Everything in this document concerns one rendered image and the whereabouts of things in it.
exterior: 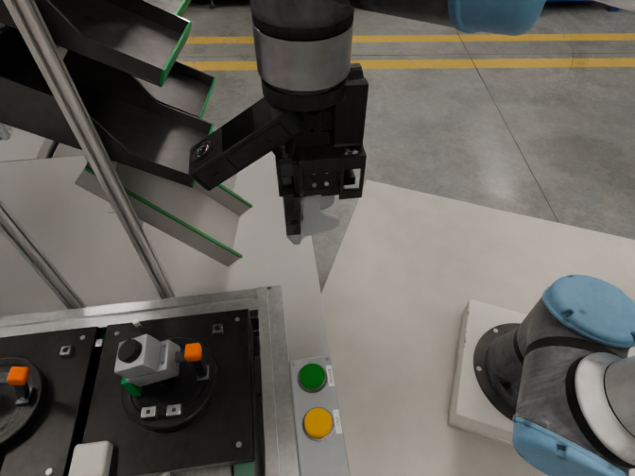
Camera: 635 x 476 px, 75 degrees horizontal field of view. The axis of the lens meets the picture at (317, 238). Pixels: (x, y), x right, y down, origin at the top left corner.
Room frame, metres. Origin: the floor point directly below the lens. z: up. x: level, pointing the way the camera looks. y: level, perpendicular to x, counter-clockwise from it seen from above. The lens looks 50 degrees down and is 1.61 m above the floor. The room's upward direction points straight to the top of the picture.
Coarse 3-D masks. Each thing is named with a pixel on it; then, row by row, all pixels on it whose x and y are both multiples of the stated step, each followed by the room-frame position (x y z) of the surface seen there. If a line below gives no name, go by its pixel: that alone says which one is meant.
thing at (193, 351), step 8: (192, 344) 0.26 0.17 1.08; (176, 352) 0.25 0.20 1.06; (184, 352) 0.25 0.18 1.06; (192, 352) 0.25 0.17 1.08; (200, 352) 0.25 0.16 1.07; (176, 360) 0.24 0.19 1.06; (184, 360) 0.24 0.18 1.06; (192, 360) 0.24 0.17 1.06; (200, 360) 0.25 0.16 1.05; (200, 368) 0.25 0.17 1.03; (200, 376) 0.24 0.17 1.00
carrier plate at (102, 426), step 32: (160, 320) 0.36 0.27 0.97; (192, 320) 0.36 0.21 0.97; (224, 320) 0.36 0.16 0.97; (224, 352) 0.30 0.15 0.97; (96, 384) 0.24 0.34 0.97; (224, 384) 0.24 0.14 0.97; (96, 416) 0.20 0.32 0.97; (128, 416) 0.20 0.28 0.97; (224, 416) 0.20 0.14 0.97; (128, 448) 0.15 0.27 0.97; (160, 448) 0.15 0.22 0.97; (192, 448) 0.15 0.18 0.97; (224, 448) 0.15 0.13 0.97
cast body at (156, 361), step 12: (144, 336) 0.26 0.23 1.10; (120, 348) 0.24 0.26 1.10; (132, 348) 0.24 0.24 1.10; (144, 348) 0.24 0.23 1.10; (156, 348) 0.25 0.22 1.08; (168, 348) 0.25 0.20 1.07; (120, 360) 0.23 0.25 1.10; (132, 360) 0.23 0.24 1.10; (144, 360) 0.23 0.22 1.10; (156, 360) 0.24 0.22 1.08; (168, 360) 0.24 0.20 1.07; (120, 372) 0.22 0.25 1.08; (132, 372) 0.22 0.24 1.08; (144, 372) 0.22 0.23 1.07; (156, 372) 0.22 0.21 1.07; (168, 372) 0.23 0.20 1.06; (144, 384) 0.22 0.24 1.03
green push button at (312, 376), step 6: (306, 366) 0.27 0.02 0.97; (312, 366) 0.27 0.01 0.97; (318, 366) 0.27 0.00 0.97; (300, 372) 0.26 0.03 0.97; (306, 372) 0.26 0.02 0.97; (312, 372) 0.26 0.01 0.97; (318, 372) 0.26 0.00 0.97; (324, 372) 0.26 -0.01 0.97; (300, 378) 0.25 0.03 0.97; (306, 378) 0.25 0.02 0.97; (312, 378) 0.25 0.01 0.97; (318, 378) 0.25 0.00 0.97; (324, 378) 0.25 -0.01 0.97; (306, 384) 0.24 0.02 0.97; (312, 384) 0.24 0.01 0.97; (318, 384) 0.24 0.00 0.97
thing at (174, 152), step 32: (0, 64) 0.53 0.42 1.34; (32, 64) 0.59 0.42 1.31; (96, 64) 0.59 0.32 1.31; (0, 96) 0.46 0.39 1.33; (32, 96) 0.46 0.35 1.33; (96, 96) 0.57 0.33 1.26; (128, 96) 0.58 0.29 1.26; (32, 128) 0.46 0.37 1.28; (64, 128) 0.46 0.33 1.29; (96, 128) 0.46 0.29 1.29; (128, 128) 0.53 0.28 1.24; (160, 128) 0.55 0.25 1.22; (192, 128) 0.58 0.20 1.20; (128, 160) 0.46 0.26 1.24; (160, 160) 0.49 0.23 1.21
